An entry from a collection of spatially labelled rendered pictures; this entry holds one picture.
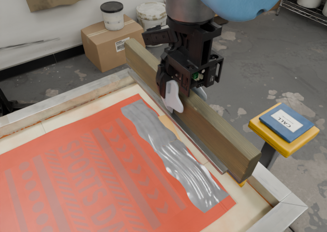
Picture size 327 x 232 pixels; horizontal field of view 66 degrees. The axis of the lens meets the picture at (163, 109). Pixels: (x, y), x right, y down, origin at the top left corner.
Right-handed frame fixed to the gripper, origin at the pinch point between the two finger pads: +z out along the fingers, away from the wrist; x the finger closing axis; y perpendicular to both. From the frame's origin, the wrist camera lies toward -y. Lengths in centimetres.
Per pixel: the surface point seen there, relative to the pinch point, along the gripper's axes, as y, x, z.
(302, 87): -41, 173, 109
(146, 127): -7.5, -3.9, 13.1
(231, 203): 19.5, 0.2, 13.7
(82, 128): -16.9, -17.6, 13.6
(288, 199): 25.9, 8.2, 10.2
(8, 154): -19.4, -35.5, 13.6
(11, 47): -200, -26, 81
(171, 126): -4.5, 1.9, 13.6
